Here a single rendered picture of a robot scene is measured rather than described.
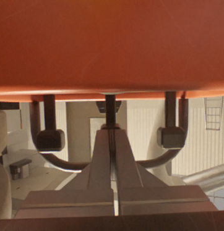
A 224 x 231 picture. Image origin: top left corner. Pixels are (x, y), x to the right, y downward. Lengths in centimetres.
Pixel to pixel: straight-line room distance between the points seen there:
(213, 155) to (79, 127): 1212
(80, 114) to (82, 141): 58
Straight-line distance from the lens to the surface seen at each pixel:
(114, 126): 16
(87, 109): 338
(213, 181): 87
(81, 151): 359
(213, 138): 1407
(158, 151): 53
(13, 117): 437
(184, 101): 21
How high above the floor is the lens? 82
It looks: 4 degrees up
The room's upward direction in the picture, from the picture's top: 179 degrees clockwise
